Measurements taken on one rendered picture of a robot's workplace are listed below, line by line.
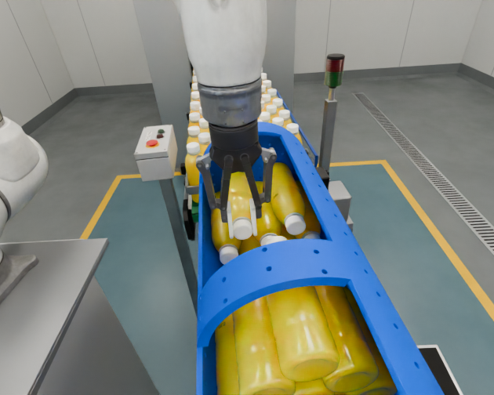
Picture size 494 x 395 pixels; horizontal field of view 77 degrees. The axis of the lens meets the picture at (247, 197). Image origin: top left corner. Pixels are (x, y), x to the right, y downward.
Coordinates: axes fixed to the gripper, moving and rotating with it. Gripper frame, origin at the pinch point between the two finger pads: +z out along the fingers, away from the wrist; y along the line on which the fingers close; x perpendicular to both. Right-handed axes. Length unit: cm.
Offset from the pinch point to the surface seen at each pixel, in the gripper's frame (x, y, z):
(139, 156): 40.6, -27.1, 5.6
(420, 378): -33.0, 14.3, -6.0
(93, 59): 474, -181, 62
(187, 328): 49, -32, 115
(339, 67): 65, 42, -8
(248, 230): -0.5, 1.2, 2.7
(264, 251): -16.0, 2.0, -7.8
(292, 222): -0.5, 9.8, 1.8
